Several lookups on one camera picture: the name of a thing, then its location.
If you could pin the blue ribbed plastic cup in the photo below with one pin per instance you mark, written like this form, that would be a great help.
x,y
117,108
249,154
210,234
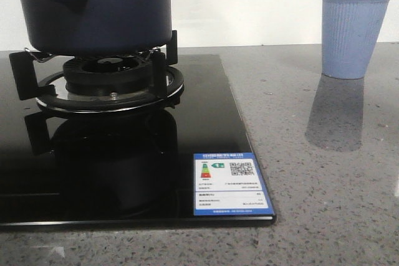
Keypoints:
x,y
350,30

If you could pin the black glass gas stove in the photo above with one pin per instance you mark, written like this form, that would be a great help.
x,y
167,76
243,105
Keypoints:
x,y
132,170

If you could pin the dark blue cooking pot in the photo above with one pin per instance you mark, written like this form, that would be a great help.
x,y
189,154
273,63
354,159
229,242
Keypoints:
x,y
97,27

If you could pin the black pot support grate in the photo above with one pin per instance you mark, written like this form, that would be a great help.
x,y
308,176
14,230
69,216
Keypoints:
x,y
167,84

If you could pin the black round gas burner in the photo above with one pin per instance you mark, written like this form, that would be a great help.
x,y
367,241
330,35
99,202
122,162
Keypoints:
x,y
101,77

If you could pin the blue energy label sticker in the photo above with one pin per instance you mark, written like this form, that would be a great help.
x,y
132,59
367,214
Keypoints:
x,y
229,184

